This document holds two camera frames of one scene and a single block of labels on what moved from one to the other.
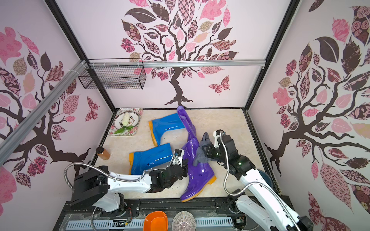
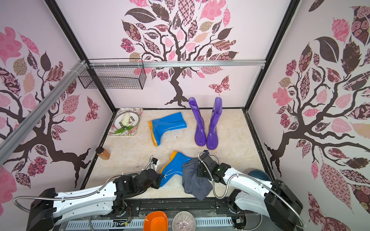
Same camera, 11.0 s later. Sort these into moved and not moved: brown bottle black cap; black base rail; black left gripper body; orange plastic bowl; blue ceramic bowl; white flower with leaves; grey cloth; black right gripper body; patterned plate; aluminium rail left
Moved: grey cloth; black left gripper body; black right gripper body
Not moved: black base rail; aluminium rail left; white flower with leaves; blue ceramic bowl; patterned plate; orange plastic bowl; brown bottle black cap
